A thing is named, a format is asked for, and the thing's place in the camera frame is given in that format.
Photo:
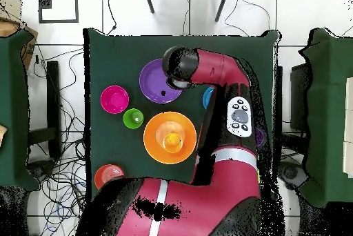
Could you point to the purple bowl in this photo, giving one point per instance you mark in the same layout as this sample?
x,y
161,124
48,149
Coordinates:
x,y
154,84

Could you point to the large yellow-orange bowl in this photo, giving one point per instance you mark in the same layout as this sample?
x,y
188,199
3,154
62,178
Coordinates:
x,y
154,136

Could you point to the orange cup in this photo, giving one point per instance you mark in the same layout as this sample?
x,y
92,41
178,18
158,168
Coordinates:
x,y
173,142

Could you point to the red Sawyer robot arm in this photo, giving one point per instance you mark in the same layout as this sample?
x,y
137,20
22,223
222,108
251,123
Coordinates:
x,y
206,197

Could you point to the blue bowl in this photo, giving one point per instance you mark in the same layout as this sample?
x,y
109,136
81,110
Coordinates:
x,y
207,98

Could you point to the green cup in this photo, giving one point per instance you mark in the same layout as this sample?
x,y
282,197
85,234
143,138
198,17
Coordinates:
x,y
133,118

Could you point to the pink bowl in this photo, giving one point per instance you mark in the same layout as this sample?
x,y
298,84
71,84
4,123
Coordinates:
x,y
114,99

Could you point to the dark green tablecloth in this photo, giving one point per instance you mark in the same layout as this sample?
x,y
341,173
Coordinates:
x,y
115,59

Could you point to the purple cup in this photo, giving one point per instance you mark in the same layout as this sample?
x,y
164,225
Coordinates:
x,y
259,136

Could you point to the red-orange bowl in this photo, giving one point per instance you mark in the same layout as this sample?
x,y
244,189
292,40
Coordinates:
x,y
106,175

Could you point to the black box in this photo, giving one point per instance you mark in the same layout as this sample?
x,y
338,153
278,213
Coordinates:
x,y
299,98

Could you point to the black floor beam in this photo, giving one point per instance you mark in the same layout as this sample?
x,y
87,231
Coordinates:
x,y
53,95

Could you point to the dark grey stand base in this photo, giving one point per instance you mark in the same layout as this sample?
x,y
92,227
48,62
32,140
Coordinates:
x,y
41,167
291,173

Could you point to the green side table cloth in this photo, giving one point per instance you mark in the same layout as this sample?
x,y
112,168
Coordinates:
x,y
13,109
325,122

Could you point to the cardboard box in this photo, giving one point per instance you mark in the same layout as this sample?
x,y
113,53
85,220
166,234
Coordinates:
x,y
8,27

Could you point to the black camera tripod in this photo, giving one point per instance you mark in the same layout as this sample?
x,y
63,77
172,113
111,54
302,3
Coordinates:
x,y
149,2

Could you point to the black rectangular frame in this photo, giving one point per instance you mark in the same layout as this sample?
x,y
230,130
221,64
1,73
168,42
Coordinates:
x,y
58,21

